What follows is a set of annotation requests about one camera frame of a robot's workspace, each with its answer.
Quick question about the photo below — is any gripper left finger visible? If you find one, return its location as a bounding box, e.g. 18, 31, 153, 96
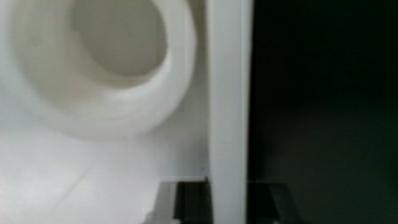
143, 182, 178, 224

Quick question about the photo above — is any white square tabletop part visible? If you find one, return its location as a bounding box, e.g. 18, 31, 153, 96
0, 0, 253, 224

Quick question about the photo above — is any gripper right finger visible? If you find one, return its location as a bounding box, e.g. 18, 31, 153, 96
269, 183, 310, 224

